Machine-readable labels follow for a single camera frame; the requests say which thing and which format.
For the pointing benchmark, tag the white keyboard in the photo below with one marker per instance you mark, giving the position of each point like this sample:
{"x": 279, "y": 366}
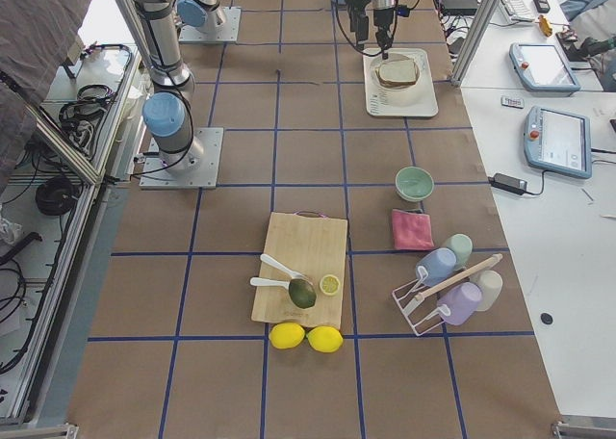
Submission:
{"x": 516, "y": 11}

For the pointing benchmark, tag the yellow lemon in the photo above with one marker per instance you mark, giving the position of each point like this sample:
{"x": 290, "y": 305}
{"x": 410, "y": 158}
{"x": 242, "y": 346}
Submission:
{"x": 286, "y": 335}
{"x": 325, "y": 339}

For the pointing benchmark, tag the blue cup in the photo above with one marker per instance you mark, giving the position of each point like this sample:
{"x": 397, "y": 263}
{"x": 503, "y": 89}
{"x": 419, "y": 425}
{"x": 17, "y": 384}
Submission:
{"x": 435, "y": 267}

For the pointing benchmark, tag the half lemon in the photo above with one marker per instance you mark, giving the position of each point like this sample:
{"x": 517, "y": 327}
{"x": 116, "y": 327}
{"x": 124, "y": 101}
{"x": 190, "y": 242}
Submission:
{"x": 330, "y": 285}

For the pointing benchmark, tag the teach pendant far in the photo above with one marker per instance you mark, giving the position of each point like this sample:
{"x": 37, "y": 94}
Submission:
{"x": 542, "y": 69}

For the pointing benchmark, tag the yellow lemon right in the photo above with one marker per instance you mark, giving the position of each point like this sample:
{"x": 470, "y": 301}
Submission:
{"x": 325, "y": 339}

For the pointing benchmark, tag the light green bowl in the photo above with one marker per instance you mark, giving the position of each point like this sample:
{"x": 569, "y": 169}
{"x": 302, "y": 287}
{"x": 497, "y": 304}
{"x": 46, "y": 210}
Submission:
{"x": 414, "y": 184}

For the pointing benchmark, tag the yellow lemon left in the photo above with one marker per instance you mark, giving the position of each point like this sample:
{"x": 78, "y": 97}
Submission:
{"x": 286, "y": 335}

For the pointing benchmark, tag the teach pendant near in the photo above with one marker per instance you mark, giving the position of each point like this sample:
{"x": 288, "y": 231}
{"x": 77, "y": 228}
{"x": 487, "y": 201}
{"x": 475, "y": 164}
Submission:
{"x": 558, "y": 141}

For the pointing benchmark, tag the bread slice bottom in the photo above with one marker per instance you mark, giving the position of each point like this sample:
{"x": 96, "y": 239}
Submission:
{"x": 396, "y": 84}

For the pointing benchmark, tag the bread slice top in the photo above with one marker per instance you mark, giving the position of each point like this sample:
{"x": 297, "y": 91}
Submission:
{"x": 402, "y": 70}

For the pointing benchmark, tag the white wire cup rack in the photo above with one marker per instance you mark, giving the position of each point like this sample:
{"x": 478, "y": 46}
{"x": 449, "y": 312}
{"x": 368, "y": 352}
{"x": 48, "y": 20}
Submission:
{"x": 418, "y": 304}

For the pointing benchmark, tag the white spoon lower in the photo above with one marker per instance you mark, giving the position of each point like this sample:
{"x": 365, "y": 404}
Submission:
{"x": 265, "y": 282}

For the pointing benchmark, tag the pink cloth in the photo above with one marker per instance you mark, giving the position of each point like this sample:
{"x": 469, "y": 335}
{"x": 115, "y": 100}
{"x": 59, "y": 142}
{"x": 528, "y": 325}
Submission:
{"x": 411, "y": 231}

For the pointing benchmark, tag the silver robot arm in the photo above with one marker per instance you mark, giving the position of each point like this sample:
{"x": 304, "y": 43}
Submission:
{"x": 167, "y": 68}

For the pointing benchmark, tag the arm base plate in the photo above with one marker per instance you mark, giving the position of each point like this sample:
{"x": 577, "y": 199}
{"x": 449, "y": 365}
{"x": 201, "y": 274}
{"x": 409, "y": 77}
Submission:
{"x": 198, "y": 169}
{"x": 201, "y": 27}

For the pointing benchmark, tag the aluminium frame post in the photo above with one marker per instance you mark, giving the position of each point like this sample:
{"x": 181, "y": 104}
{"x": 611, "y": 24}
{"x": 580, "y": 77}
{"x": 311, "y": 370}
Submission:
{"x": 472, "y": 41}

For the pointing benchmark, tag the white cup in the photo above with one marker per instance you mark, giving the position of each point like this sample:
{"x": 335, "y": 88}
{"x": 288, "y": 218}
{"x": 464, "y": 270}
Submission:
{"x": 490, "y": 284}

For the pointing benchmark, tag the teach pendant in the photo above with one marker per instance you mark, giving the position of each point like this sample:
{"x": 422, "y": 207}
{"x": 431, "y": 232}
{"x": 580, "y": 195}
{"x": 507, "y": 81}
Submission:
{"x": 558, "y": 141}
{"x": 542, "y": 69}

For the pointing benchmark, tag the white spoon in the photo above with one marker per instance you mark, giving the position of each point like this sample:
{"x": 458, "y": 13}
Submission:
{"x": 269, "y": 260}
{"x": 265, "y": 282}

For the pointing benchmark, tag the green avocado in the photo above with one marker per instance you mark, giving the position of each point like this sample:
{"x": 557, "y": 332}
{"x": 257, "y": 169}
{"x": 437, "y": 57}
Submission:
{"x": 302, "y": 293}

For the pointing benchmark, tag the purple cup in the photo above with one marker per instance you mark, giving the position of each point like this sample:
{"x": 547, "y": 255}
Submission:
{"x": 458, "y": 304}

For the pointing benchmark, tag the white bear tray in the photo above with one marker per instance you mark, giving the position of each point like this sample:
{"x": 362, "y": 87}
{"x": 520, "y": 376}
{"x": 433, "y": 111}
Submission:
{"x": 426, "y": 107}

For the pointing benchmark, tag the bread slice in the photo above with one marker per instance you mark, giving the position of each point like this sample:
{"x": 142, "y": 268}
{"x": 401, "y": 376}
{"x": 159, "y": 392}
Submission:
{"x": 396, "y": 84}
{"x": 402, "y": 70}

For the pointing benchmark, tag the green cup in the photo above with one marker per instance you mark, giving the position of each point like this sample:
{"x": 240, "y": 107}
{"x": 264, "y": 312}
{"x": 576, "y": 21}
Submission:
{"x": 462, "y": 246}

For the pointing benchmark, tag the white spoon upper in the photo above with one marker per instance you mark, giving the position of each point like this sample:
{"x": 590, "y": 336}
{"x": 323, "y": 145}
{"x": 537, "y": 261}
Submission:
{"x": 269, "y": 260}

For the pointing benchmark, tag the black power adapter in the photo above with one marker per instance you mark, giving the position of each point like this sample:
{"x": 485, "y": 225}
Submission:
{"x": 508, "y": 183}

